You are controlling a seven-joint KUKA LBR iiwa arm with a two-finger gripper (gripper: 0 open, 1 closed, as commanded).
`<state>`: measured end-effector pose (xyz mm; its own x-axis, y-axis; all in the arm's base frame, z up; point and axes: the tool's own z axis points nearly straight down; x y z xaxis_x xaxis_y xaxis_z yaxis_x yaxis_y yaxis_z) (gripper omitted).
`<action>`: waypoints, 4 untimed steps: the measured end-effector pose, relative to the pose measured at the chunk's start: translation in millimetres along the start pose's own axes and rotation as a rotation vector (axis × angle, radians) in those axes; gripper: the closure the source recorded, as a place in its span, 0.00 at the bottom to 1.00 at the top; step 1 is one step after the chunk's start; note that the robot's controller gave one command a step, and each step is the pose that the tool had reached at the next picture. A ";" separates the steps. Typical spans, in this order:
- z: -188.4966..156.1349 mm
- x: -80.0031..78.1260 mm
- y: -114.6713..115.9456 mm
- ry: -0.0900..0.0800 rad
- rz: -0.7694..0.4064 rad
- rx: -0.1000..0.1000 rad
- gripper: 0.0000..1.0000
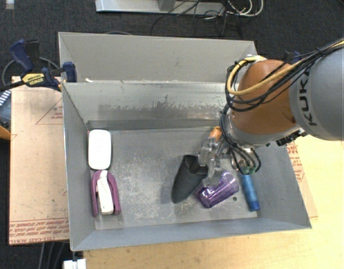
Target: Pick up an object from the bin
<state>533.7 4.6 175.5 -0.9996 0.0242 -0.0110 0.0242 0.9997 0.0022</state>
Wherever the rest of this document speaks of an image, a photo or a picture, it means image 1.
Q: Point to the blue cylinder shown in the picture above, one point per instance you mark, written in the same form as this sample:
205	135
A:
251	193

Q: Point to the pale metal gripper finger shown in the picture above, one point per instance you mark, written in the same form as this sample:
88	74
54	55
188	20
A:
206	152
214	173

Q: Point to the purple and white stapler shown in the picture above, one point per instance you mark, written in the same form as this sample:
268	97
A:
105	195

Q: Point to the grey metal bin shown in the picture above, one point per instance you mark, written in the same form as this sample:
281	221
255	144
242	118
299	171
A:
149	155

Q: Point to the clear purple plastic cup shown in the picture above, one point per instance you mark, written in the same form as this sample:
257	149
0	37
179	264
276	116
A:
218	192

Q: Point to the white computer mouse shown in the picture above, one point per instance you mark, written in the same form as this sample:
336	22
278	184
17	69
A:
99	149

